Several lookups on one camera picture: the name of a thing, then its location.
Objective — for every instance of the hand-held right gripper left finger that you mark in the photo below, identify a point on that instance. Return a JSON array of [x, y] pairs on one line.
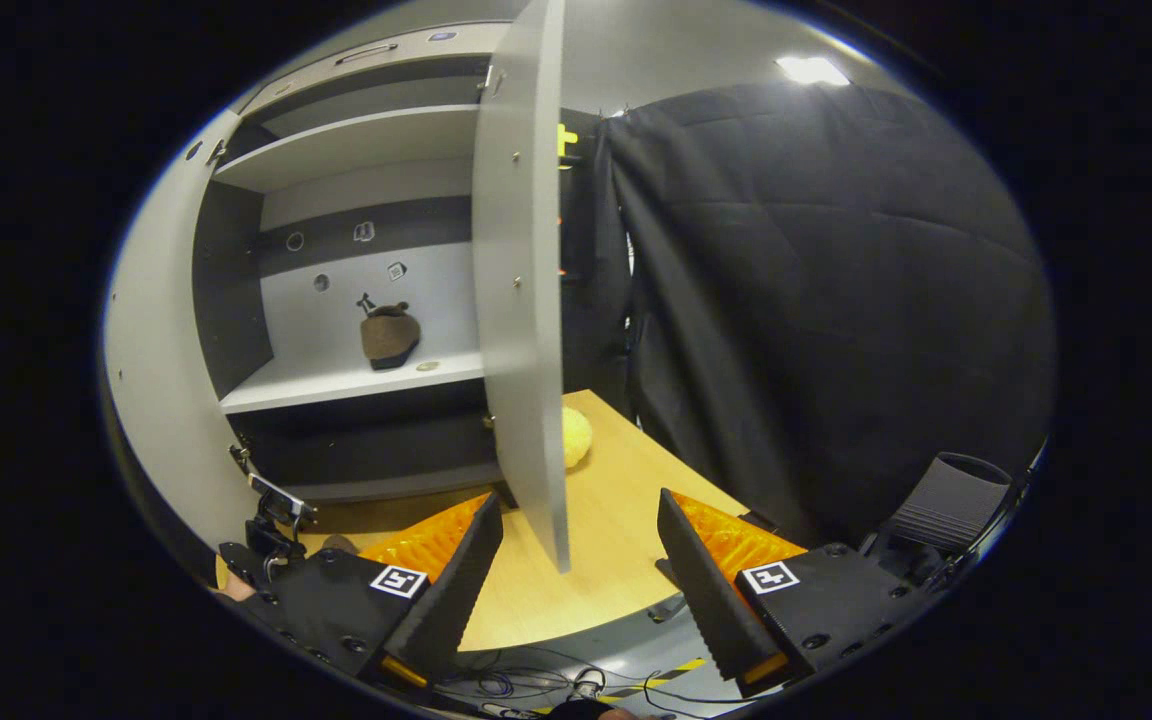
[[456, 590]]

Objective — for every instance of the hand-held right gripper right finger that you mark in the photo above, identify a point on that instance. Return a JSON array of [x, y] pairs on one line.
[[706, 600]]

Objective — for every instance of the white shoe cabinet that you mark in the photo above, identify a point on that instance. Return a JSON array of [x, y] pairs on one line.
[[336, 150]]

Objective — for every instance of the yellow black hazard tape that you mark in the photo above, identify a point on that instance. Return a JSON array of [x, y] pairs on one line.
[[676, 668]]

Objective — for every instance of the yellow plush toy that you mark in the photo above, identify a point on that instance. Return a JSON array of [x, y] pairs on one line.
[[576, 437]]

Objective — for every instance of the black backdrop cloth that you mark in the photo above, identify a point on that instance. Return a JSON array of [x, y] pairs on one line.
[[816, 300]]

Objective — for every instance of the ceiling light panel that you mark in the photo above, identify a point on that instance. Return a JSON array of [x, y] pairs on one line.
[[811, 70]]

